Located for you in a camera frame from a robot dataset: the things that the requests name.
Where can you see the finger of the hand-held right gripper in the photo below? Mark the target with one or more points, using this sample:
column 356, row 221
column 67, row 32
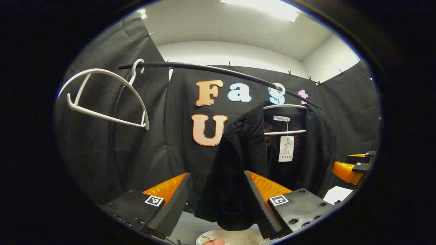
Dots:
column 344, row 170
column 361, row 158

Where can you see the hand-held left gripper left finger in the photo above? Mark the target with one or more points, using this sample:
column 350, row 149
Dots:
column 173, row 211

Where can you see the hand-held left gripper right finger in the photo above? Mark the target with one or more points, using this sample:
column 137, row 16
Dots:
column 262, row 211

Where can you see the white laundry hamper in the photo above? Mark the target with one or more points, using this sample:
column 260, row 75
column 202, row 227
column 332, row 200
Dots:
column 238, row 238

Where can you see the white paper hang tag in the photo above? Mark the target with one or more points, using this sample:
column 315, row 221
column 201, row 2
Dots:
column 286, row 149

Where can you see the black knit jacket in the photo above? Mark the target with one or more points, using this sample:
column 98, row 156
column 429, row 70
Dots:
column 238, row 153

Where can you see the white plastic hanger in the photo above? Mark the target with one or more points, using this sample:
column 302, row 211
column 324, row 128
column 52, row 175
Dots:
column 284, row 106
column 102, row 71

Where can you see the black clothes rack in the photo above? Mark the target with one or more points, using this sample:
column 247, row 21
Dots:
column 204, row 68

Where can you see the white metal cabinet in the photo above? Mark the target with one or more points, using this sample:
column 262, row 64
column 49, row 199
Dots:
column 337, row 194

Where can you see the long ceiling light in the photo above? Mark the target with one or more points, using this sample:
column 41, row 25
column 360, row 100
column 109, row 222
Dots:
column 265, row 6

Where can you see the small ceiling light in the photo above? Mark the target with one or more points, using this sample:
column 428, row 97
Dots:
column 143, row 14

